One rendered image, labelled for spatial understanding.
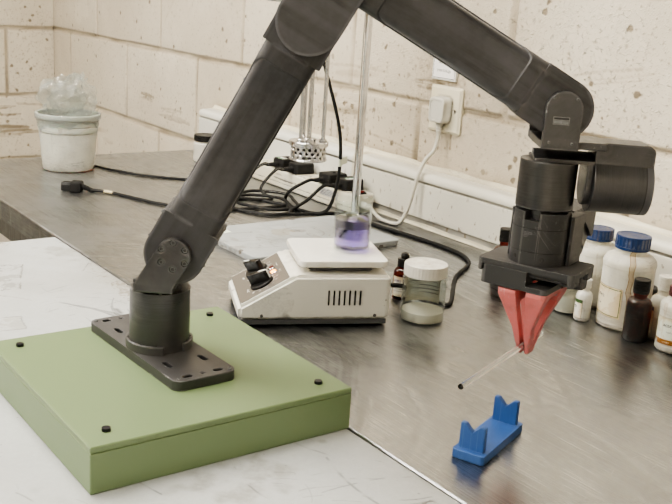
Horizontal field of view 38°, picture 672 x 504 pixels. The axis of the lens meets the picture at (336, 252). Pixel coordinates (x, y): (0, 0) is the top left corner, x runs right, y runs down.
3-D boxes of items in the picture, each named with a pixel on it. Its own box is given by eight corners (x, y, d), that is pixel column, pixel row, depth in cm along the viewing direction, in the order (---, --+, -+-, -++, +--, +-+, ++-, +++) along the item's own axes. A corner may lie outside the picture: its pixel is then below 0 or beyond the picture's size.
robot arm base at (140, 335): (146, 253, 111) (88, 260, 107) (240, 304, 96) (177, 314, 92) (145, 318, 113) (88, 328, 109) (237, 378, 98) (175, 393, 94)
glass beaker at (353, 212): (323, 248, 134) (327, 190, 131) (356, 245, 136) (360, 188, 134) (347, 260, 129) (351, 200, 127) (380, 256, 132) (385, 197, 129)
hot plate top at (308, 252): (299, 268, 126) (299, 261, 125) (285, 243, 137) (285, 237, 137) (389, 268, 128) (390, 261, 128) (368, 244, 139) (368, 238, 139)
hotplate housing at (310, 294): (237, 328, 125) (240, 268, 123) (227, 296, 138) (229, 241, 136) (404, 326, 130) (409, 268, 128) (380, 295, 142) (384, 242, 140)
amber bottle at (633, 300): (651, 343, 130) (660, 283, 128) (626, 343, 129) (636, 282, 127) (640, 334, 133) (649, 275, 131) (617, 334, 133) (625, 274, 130)
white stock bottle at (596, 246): (612, 311, 143) (623, 234, 139) (568, 305, 144) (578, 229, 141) (610, 298, 148) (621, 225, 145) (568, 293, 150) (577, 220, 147)
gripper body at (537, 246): (501, 261, 105) (509, 194, 103) (593, 281, 100) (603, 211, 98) (475, 273, 100) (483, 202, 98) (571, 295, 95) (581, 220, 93)
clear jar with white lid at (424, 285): (444, 328, 131) (450, 270, 128) (399, 324, 131) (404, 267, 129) (441, 313, 136) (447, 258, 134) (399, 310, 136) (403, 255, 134)
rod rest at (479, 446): (482, 467, 93) (486, 433, 92) (450, 457, 94) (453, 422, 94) (522, 431, 101) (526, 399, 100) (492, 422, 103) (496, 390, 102)
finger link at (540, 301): (497, 333, 107) (507, 251, 105) (560, 349, 103) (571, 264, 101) (471, 349, 102) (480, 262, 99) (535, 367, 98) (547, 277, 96)
